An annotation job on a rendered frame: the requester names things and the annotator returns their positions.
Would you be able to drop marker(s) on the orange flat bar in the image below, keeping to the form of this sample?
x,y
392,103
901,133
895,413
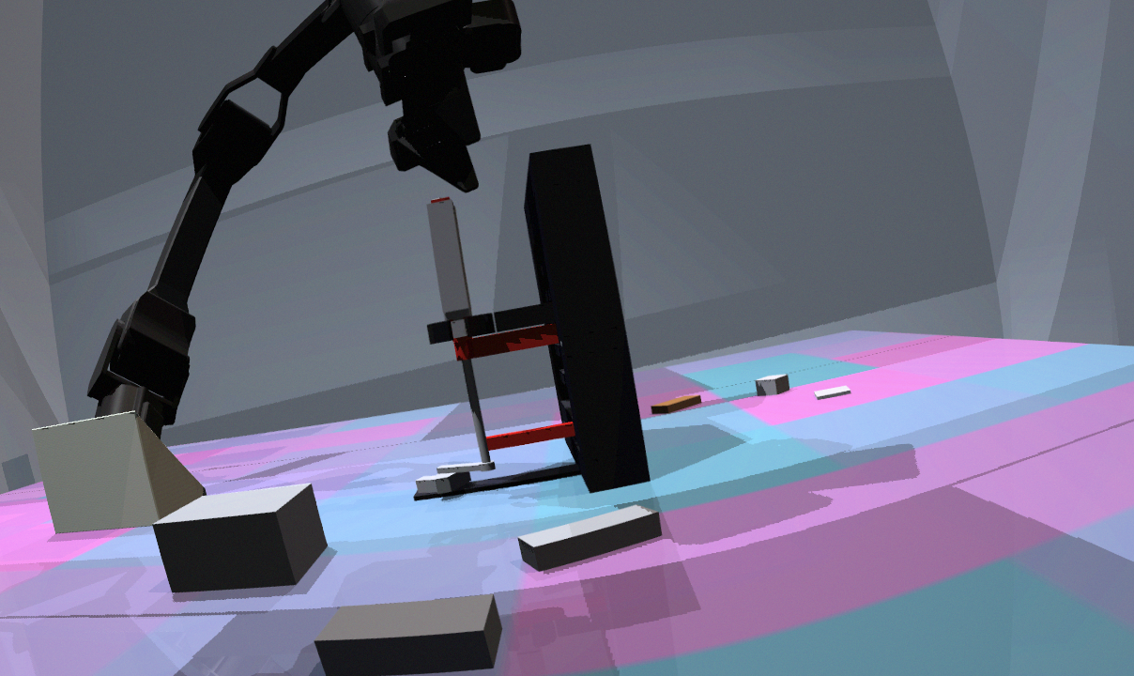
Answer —
x,y
676,404

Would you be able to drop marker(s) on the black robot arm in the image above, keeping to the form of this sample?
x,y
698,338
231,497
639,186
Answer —
x,y
149,344

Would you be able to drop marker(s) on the white flat bar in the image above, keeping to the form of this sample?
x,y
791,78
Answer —
x,y
834,392

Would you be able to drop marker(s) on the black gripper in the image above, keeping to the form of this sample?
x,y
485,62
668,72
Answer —
x,y
419,56

